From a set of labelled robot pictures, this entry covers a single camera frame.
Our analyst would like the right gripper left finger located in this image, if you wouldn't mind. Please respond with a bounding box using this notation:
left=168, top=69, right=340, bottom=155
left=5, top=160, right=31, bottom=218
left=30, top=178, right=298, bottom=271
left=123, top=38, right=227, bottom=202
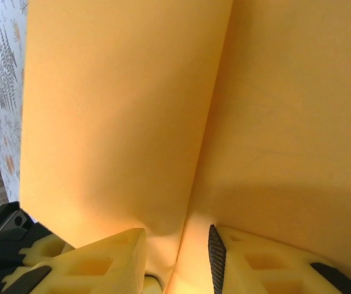
left=2, top=228, right=148, bottom=294

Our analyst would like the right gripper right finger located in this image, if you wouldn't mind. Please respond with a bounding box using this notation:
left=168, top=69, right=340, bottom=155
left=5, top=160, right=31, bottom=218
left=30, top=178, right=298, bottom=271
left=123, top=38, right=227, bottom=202
left=207, top=223, right=351, bottom=294

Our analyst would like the orange square paper sheet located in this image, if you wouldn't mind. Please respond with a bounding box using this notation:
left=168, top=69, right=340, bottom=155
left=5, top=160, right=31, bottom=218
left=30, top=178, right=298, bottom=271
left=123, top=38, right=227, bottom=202
left=18, top=0, right=351, bottom=294

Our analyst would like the floral patterned table cover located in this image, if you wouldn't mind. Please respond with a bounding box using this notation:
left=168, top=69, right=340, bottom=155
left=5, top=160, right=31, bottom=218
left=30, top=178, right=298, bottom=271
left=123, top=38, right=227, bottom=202
left=0, top=0, right=31, bottom=203

